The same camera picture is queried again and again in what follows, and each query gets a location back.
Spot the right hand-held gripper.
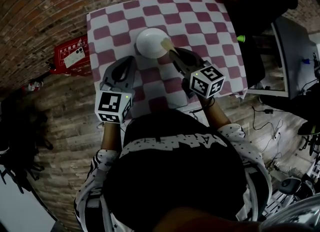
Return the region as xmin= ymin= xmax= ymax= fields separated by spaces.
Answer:
xmin=169 ymin=48 xmax=227 ymax=100

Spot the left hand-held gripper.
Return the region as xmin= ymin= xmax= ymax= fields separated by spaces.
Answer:
xmin=94 ymin=55 xmax=137 ymax=124

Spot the white plate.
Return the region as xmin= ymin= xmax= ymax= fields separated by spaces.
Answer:
xmin=135 ymin=27 xmax=169 ymax=59

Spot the person's right forearm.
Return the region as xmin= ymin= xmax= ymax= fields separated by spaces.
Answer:
xmin=201 ymin=97 xmax=232 ymax=129

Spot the person's left forearm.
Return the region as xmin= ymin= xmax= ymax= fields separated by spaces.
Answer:
xmin=101 ymin=122 xmax=123 ymax=151

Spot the pink white checkered tablecloth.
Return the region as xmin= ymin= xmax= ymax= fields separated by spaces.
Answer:
xmin=86 ymin=0 xmax=249 ymax=120

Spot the black wrist band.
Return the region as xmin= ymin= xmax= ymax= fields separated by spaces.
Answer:
xmin=202 ymin=97 xmax=216 ymax=108

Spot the red fire extinguisher box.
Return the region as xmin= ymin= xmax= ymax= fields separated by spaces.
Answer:
xmin=54 ymin=35 xmax=91 ymax=76

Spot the white phone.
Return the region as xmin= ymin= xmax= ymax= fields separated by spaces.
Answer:
xmin=62 ymin=47 xmax=86 ymax=68

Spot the black desk chair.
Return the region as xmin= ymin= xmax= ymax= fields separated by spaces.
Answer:
xmin=236 ymin=35 xmax=266 ymax=90

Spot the black jacket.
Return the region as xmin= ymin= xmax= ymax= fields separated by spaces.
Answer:
xmin=214 ymin=0 xmax=300 ymax=36

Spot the grey white desk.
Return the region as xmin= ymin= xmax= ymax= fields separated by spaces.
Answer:
xmin=247 ymin=15 xmax=318 ymax=100

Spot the person's black star-print shirt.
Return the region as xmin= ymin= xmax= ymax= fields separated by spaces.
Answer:
xmin=74 ymin=110 xmax=273 ymax=232

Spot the black wheeled chair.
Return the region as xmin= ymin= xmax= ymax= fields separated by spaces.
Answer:
xmin=0 ymin=98 xmax=55 ymax=194

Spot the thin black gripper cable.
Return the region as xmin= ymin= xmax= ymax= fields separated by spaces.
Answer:
xmin=188 ymin=108 xmax=204 ymax=121

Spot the black floor cable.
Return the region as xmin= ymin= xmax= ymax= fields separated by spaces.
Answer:
xmin=251 ymin=105 xmax=286 ymax=146

